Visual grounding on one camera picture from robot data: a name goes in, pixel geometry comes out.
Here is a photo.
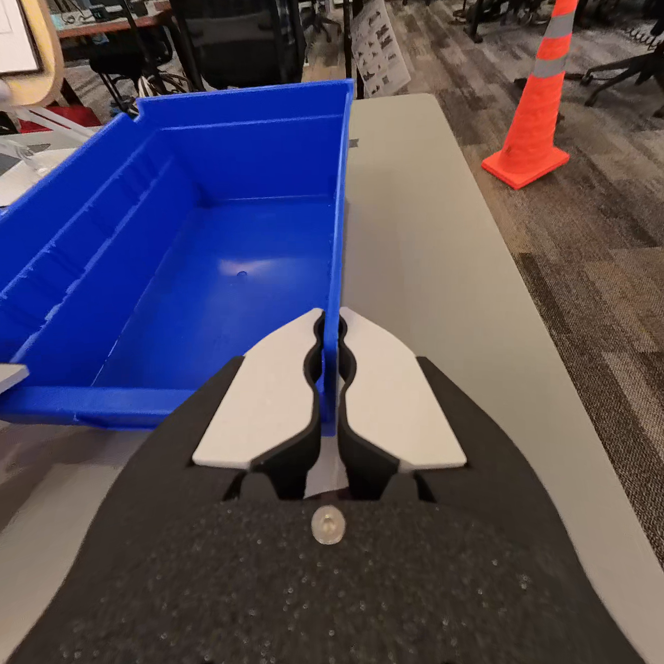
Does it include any orange traffic cone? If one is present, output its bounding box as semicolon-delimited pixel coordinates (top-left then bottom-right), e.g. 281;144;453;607
481;0;571;190

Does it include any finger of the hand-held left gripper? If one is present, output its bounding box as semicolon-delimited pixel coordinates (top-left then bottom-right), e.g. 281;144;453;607
0;363;30;397

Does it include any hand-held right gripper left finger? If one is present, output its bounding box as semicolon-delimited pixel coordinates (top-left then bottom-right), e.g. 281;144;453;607
192;307;326;501

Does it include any printed instruction sheet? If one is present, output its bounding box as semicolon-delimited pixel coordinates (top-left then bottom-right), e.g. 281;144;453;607
0;0;43;74

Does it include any leaning printed board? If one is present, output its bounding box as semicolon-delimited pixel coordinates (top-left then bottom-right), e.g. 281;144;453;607
350;0;412;99

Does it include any red bag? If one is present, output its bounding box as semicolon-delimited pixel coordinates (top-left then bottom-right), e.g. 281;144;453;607
31;105;103;129

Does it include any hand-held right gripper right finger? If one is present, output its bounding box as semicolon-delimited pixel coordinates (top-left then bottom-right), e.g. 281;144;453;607
337;307;469;500

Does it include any blue plastic bin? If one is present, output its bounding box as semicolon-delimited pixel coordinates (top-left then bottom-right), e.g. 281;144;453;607
0;78;356;432

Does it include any white stand with wooden board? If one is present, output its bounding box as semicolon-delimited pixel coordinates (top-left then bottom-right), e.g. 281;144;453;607
0;0;104;208

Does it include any wooden top table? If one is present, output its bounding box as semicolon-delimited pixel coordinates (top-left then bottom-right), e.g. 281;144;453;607
56;0;205;93

